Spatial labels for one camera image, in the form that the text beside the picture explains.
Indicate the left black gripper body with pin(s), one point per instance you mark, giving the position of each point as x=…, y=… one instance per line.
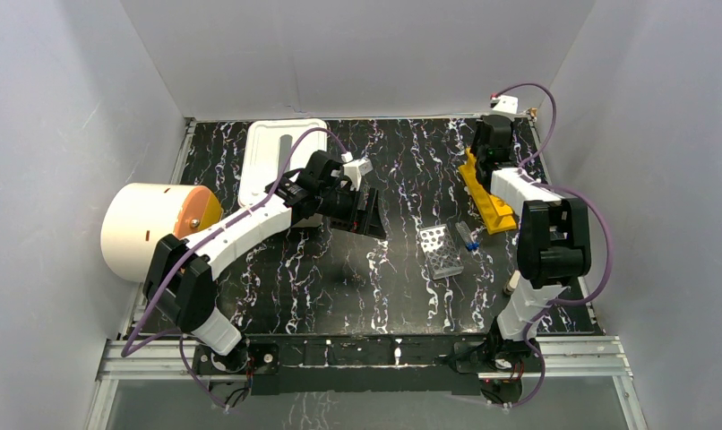
x=354, y=213

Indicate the blue capped vial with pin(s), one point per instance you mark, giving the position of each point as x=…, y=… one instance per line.
x=466, y=235

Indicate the white bin lid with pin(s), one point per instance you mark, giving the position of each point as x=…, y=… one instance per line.
x=268, y=143

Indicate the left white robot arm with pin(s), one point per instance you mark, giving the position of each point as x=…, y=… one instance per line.
x=181, y=279

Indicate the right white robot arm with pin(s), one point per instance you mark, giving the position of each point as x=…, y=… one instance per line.
x=553, y=240

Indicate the beige plastic bin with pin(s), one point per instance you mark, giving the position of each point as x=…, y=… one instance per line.
x=307, y=221

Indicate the metal perforated tube rack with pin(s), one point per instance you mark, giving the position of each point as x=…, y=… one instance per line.
x=441, y=255

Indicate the yellow test tube rack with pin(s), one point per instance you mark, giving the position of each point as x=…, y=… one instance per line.
x=496, y=215

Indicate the white cylindrical centrifuge drum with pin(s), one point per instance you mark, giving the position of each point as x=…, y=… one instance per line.
x=141, y=214

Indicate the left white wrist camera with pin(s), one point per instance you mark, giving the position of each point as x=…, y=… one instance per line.
x=353, y=170

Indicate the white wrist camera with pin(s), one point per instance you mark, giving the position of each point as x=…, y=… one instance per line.
x=353, y=170
x=504, y=105

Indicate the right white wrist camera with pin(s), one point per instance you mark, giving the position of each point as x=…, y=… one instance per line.
x=504, y=105

